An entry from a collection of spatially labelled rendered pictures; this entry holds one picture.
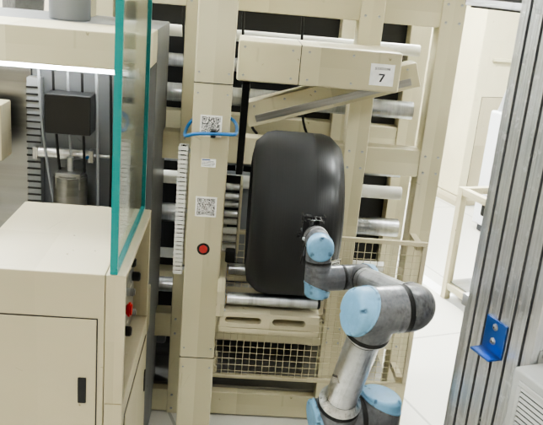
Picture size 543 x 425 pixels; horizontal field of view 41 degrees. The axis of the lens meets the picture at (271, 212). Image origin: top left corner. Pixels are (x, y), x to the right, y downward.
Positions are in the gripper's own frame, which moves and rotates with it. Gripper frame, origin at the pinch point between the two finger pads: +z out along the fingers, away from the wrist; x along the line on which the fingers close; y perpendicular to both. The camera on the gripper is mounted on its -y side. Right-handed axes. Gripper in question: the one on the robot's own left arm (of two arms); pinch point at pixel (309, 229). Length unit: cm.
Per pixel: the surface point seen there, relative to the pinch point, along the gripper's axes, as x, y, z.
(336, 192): -8.9, 12.1, 5.9
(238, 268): 21, -27, 47
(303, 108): 0, 37, 58
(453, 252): -128, -60, 244
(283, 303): 4.4, -31.3, 18.9
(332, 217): -7.8, 4.3, 2.6
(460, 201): -127, -24, 240
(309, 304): -5.1, -31.4, 18.8
